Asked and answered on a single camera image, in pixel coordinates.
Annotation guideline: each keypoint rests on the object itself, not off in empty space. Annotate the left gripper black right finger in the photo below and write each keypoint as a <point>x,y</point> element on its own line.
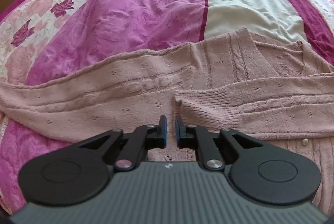
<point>199,139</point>

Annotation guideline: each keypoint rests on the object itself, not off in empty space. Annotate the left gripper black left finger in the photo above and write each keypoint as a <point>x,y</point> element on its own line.
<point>135,145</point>

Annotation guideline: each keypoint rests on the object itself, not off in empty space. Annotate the pink knitted cardigan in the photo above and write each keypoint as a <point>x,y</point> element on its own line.
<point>280,93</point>

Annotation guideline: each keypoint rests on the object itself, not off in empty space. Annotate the pink floral striped bedspread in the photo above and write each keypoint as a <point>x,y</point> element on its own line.
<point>45,40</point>

